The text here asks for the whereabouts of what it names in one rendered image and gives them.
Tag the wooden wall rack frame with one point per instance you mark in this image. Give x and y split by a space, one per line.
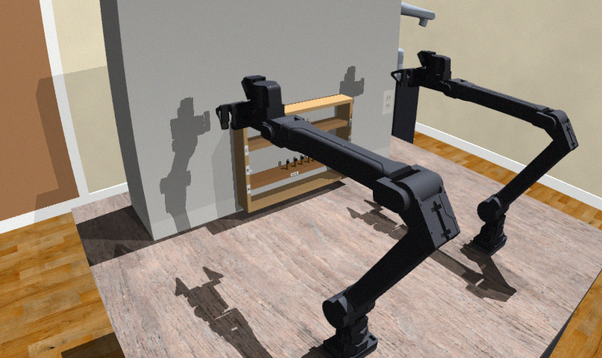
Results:
240 140

